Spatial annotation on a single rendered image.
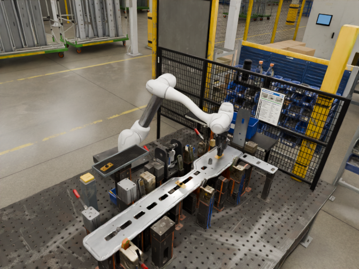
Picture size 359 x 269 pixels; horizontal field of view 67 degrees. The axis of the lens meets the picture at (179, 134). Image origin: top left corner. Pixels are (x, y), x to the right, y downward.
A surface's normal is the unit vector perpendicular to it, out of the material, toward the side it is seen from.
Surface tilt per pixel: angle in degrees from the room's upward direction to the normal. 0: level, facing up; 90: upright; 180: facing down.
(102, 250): 0
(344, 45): 90
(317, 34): 90
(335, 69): 93
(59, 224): 0
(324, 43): 90
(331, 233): 0
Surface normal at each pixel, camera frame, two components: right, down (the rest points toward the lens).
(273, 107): -0.66, 0.36
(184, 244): 0.05, -0.86
